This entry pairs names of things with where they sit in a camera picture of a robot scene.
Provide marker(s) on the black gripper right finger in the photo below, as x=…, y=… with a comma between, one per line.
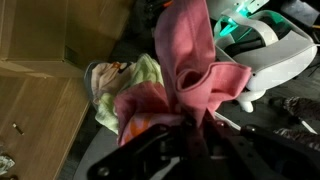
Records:
x=266, y=156

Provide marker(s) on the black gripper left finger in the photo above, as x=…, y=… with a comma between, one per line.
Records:
x=150, y=146

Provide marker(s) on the light green towel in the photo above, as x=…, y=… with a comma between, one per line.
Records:
x=145, y=71

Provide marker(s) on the pink shirt with orange print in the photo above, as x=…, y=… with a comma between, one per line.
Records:
x=186, y=43

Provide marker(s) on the grey office chair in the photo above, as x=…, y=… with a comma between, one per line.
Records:
x=96, y=153

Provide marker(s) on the dark patterned object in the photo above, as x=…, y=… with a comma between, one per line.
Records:
x=303, y=108

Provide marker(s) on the small metal screw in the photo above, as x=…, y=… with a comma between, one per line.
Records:
x=18, y=128

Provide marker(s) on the clear plastic bag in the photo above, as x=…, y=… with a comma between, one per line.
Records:
x=5, y=163

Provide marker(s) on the large brown cardboard box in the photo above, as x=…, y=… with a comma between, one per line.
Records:
x=50, y=33

